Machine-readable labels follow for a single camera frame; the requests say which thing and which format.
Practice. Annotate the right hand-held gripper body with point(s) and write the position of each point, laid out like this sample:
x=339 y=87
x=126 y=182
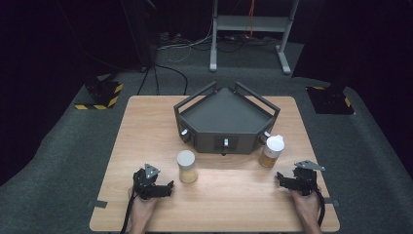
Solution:
x=306 y=182

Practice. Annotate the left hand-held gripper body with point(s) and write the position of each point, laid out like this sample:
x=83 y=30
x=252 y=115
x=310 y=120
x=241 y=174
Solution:
x=142 y=183

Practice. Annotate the grey lid seasoning jar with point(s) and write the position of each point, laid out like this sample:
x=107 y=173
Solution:
x=187 y=167

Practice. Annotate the white lid seasoning jar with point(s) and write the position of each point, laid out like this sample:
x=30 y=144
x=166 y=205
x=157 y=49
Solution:
x=272 y=151

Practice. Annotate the dark grey corner rack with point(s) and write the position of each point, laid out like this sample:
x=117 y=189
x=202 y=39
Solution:
x=224 y=113

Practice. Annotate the person's left hand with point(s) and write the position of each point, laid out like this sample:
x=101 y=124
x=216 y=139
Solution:
x=139 y=208

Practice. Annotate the person's right hand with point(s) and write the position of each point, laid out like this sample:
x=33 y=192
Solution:
x=307 y=208

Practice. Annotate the grey tape strip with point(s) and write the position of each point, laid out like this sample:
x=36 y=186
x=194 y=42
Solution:
x=97 y=203
x=333 y=202

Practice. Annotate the yellow black floor block right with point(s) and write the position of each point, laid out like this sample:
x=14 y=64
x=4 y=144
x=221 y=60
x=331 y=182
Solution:
x=331 y=100

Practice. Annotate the yellow black striped stand base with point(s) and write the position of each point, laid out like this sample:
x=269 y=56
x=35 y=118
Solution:
x=104 y=96

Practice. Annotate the grey metal stand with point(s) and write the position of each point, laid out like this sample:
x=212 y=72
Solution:
x=253 y=23

